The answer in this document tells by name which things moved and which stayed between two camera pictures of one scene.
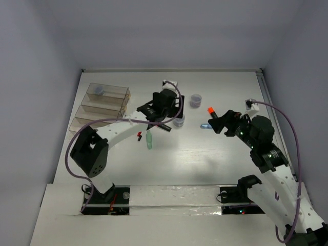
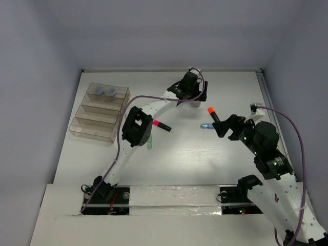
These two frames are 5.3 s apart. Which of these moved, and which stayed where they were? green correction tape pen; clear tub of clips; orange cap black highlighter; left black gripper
Moved: left black gripper
Stayed: green correction tape pen; orange cap black highlighter; clear tub of clips
